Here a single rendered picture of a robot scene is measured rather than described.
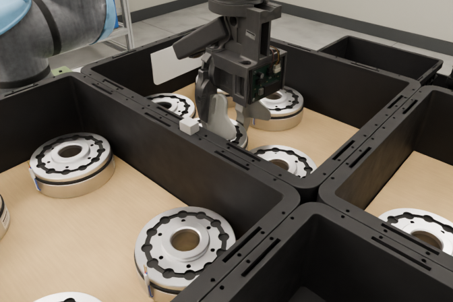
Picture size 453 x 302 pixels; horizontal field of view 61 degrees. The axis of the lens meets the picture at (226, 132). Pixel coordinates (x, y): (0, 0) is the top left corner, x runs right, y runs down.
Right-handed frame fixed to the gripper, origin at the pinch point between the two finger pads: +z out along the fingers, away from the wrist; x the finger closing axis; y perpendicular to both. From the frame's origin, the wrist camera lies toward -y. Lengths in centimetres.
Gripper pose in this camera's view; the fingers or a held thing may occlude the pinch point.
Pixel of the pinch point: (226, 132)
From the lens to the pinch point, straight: 57.0
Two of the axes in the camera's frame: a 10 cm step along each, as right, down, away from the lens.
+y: 6.8, 4.1, -6.1
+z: 0.0, 8.3, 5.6
